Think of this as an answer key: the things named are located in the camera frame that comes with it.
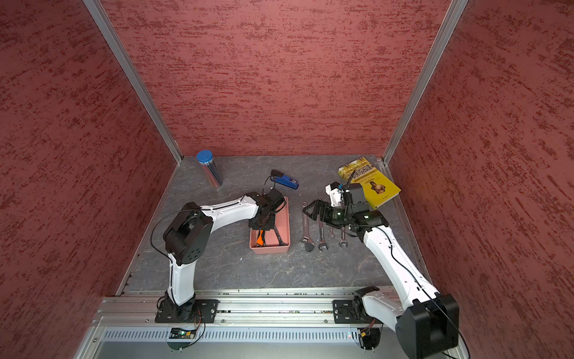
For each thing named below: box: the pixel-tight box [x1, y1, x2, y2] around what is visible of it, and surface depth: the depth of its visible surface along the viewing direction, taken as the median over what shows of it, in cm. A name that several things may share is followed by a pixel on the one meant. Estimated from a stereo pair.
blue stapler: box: [269, 169, 300, 190], surface depth 112 cm
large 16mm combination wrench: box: [274, 226, 289, 247], surface depth 92 cm
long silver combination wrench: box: [299, 201, 314, 246], surface depth 94 cm
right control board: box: [357, 327, 381, 351], surface depth 72 cm
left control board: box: [168, 327, 197, 339], surface depth 73 cm
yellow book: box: [337, 156, 402, 211], surface depth 112 cm
